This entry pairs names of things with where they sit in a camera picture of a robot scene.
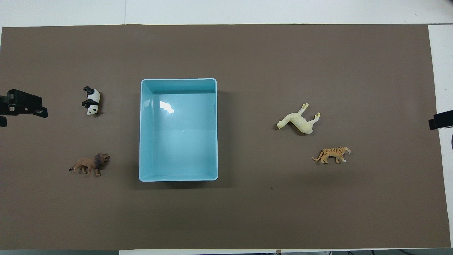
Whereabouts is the orange striped tiger toy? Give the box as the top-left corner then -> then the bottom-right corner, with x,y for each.
312,147 -> 351,164

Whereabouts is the black and white panda toy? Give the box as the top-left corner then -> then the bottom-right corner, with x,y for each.
81,86 -> 101,116

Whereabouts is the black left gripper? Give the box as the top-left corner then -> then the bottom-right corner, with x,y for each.
0,89 -> 48,127

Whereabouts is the brown paper table mat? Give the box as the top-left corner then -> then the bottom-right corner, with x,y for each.
0,24 -> 451,250

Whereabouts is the brown lion toy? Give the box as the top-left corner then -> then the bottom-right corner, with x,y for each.
69,153 -> 110,177

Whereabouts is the cream horse toy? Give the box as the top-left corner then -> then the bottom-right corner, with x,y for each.
277,103 -> 321,134

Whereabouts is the light blue plastic storage box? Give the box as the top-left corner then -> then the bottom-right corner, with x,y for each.
139,78 -> 218,182

